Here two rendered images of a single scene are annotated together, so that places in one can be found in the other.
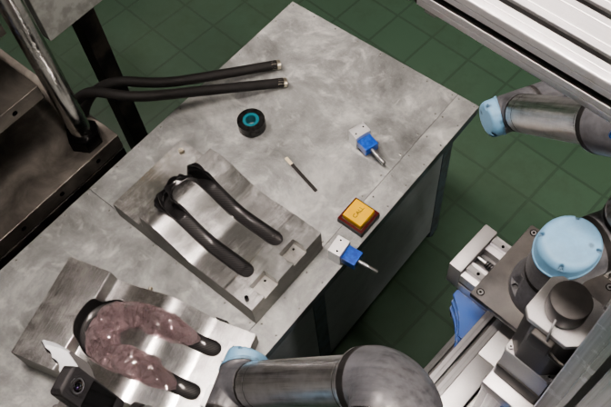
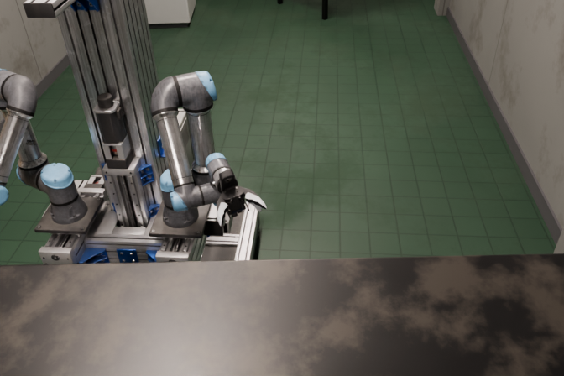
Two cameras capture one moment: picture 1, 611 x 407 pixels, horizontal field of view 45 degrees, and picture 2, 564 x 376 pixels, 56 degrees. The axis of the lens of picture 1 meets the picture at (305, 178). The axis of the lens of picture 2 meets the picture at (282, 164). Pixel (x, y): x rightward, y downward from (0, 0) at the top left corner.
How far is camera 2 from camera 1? 1.83 m
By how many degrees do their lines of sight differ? 78
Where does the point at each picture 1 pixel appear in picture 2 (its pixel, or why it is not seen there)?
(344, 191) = not seen: hidden behind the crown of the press
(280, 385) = (180, 148)
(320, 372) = (169, 125)
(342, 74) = not seen: outside the picture
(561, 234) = (53, 174)
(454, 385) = (131, 233)
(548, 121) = (15, 139)
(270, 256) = not seen: hidden behind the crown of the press
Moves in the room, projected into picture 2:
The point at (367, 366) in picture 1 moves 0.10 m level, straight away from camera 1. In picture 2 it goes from (162, 95) to (135, 103)
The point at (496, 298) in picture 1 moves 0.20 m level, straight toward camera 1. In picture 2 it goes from (82, 222) to (131, 215)
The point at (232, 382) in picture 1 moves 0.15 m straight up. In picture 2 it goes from (188, 185) to (182, 149)
